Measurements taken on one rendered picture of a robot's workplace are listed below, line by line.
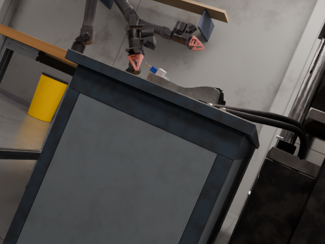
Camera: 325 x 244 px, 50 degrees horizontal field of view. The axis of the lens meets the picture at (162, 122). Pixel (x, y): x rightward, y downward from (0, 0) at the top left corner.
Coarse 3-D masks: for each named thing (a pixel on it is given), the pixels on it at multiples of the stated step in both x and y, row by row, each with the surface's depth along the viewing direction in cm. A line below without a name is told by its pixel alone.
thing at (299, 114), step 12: (324, 48) 171; (312, 60) 282; (324, 60) 169; (312, 72) 172; (324, 72) 170; (312, 84) 170; (300, 96) 280; (312, 96) 170; (300, 108) 170; (300, 120) 170; (288, 132) 171; (276, 144) 283; (288, 144) 168
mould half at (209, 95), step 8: (152, 80) 180; (160, 80) 179; (168, 88) 178; (176, 88) 176; (184, 88) 175; (192, 88) 174; (200, 88) 173; (208, 88) 172; (192, 96) 174; (200, 96) 173; (208, 96) 171; (216, 96) 170
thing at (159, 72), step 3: (144, 63) 190; (147, 63) 190; (150, 66) 189; (153, 66) 188; (150, 69) 187; (153, 69) 187; (156, 69) 186; (159, 69) 185; (153, 72) 187; (156, 72) 186; (159, 72) 185; (162, 72) 185; (165, 72) 187; (159, 75) 186; (162, 75) 186
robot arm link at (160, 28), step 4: (140, 20) 226; (144, 20) 226; (128, 28) 227; (156, 28) 222; (160, 28) 221; (164, 28) 220; (168, 28) 219; (156, 32) 222; (160, 32) 220; (164, 36) 220; (168, 36) 220
